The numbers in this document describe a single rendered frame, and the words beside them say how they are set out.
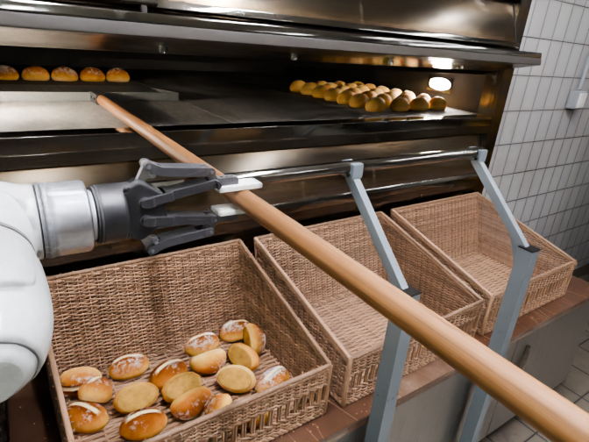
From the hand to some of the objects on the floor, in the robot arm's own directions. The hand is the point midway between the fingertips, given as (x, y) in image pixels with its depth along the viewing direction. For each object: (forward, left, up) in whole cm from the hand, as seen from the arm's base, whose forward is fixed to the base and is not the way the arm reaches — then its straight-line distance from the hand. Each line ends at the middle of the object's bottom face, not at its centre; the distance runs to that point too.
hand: (237, 196), depth 66 cm
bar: (+30, +6, -120) cm, 123 cm away
